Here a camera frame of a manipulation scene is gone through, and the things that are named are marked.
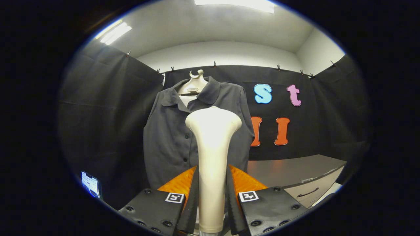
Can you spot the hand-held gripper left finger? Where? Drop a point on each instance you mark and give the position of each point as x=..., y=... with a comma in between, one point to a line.
x=192, y=209

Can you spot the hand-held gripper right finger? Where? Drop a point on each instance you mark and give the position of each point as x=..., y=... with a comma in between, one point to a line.
x=233, y=209

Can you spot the white garment steamer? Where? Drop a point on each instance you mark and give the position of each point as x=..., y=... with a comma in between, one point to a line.
x=213, y=157

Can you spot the dark grey button shirt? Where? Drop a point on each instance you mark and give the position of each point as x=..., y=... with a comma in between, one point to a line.
x=167, y=141

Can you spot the white garment backing board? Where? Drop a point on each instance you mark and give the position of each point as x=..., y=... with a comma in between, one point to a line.
x=187, y=100

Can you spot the cream plastic clothes hanger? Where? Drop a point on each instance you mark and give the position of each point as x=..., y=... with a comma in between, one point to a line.
x=193, y=86

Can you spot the beige cabinet with grey top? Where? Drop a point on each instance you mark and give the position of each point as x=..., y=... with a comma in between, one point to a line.
x=288, y=168

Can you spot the smartphone with lit screen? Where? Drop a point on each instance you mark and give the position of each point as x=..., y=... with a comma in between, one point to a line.
x=90, y=184

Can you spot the small ceiling light panel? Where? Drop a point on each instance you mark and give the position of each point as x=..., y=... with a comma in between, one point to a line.
x=115, y=32

